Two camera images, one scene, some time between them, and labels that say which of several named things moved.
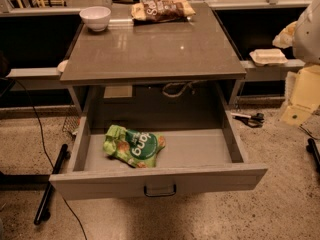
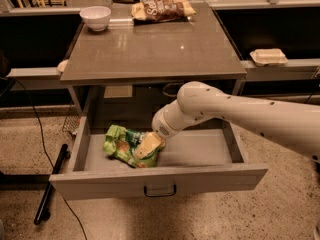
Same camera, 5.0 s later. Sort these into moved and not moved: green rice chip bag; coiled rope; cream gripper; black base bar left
Moved: cream gripper
Not moved: coiled rope; green rice chip bag; black base bar left
